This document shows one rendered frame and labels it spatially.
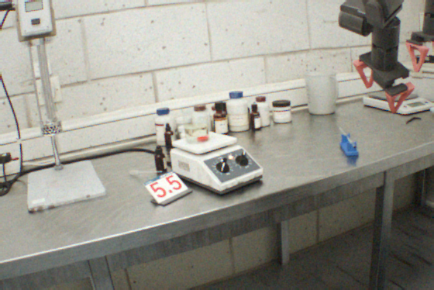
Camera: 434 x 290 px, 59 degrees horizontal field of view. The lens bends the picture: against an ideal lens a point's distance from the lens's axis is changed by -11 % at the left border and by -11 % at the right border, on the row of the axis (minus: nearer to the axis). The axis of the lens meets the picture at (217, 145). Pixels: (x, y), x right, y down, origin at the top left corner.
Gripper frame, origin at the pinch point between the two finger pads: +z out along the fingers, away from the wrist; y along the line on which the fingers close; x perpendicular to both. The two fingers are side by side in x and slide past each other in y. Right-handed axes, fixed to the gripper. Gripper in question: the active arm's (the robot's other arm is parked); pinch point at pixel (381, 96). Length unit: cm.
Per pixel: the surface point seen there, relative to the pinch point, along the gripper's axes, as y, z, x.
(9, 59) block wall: -69, -7, -85
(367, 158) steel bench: -2.2, 22.3, -0.7
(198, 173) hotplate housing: -9.5, 10.6, -42.6
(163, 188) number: -8, 9, -51
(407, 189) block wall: -44, 127, 64
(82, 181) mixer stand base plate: -24, 13, -71
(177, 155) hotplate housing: -17.5, 10.8, -45.3
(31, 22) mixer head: -40, -26, -67
